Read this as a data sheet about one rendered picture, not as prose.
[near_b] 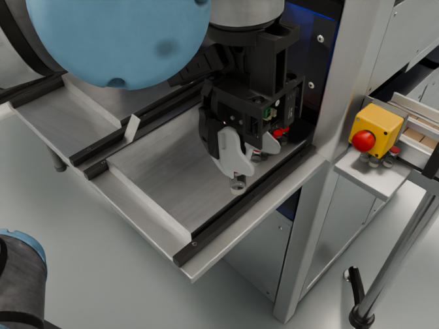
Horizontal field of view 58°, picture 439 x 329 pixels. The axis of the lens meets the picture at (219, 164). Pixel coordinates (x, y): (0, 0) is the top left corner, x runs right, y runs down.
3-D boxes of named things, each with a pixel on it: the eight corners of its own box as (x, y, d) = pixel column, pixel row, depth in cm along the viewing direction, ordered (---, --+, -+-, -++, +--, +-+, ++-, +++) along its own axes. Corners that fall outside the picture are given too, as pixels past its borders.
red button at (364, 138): (357, 138, 77) (362, 122, 75) (376, 147, 76) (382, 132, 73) (347, 147, 76) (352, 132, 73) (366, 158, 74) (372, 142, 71)
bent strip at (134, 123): (136, 132, 93) (132, 113, 89) (144, 139, 91) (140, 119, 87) (84, 164, 86) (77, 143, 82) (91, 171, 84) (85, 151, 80)
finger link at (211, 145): (209, 166, 45) (207, 99, 40) (200, 160, 46) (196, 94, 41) (236, 147, 48) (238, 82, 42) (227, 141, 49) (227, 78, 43)
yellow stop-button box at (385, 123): (365, 125, 83) (375, 97, 77) (397, 141, 79) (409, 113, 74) (345, 143, 79) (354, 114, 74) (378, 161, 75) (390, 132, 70)
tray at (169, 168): (221, 101, 101) (221, 89, 99) (304, 151, 89) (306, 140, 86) (109, 170, 84) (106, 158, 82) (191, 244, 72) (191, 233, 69)
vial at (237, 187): (237, 181, 56) (236, 159, 53) (249, 188, 54) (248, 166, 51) (227, 190, 54) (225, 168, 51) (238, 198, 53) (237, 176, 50)
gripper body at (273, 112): (258, 156, 40) (259, 47, 32) (198, 124, 45) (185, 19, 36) (302, 120, 44) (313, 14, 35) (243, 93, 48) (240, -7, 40)
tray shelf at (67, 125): (154, 40, 126) (153, 35, 125) (343, 147, 92) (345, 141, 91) (8, 107, 102) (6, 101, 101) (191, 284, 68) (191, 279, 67)
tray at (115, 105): (163, 40, 122) (162, 30, 120) (224, 74, 110) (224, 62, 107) (65, 86, 106) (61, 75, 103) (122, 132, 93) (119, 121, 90)
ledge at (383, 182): (365, 140, 94) (367, 134, 93) (417, 168, 88) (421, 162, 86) (332, 170, 87) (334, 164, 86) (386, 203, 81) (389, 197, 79)
